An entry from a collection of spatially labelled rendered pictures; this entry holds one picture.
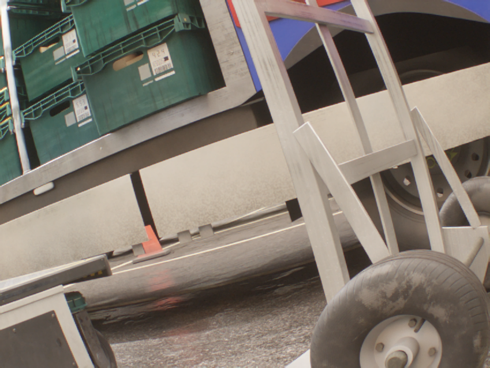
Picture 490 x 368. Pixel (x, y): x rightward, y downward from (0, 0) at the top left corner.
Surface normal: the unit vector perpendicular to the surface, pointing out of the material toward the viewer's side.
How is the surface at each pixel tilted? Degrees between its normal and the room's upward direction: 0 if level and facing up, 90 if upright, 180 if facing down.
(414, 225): 76
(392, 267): 38
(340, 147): 90
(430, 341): 89
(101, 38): 95
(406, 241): 98
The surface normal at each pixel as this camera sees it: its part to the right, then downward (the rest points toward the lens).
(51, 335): 0.87, -0.27
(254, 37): -0.44, 0.14
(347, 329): -0.22, 0.27
